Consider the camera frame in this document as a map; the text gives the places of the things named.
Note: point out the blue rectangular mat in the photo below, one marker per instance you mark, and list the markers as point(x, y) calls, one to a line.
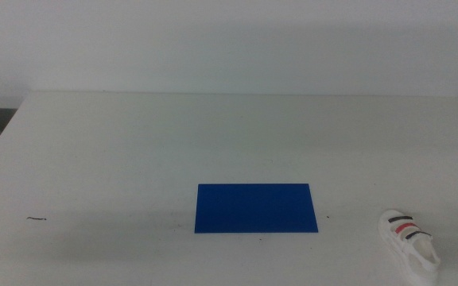
point(255, 207)

